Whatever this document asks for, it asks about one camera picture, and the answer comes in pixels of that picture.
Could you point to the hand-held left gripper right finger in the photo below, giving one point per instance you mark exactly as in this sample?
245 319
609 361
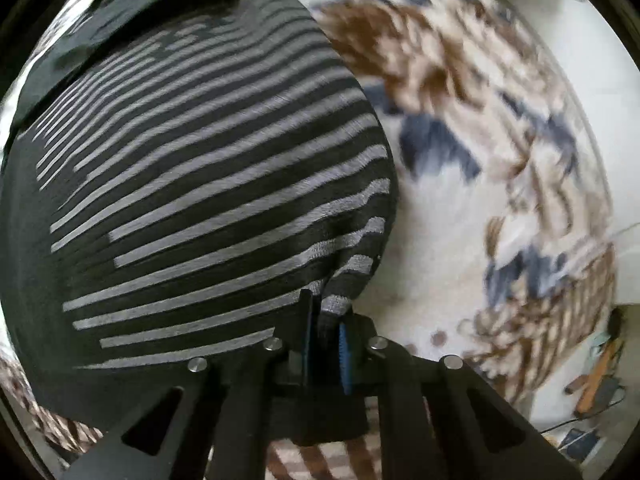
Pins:
345 355

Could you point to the blue booklet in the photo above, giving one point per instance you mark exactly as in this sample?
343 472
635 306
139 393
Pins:
580 442

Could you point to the black grey striped garment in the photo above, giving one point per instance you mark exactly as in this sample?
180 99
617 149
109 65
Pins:
200 195

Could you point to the brown blue patterned blanket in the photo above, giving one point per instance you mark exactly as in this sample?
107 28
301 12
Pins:
480 150

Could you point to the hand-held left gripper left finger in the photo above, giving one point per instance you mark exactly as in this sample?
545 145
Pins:
304 332

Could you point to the wooden stick tool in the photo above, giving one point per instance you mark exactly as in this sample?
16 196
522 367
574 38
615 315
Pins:
595 372

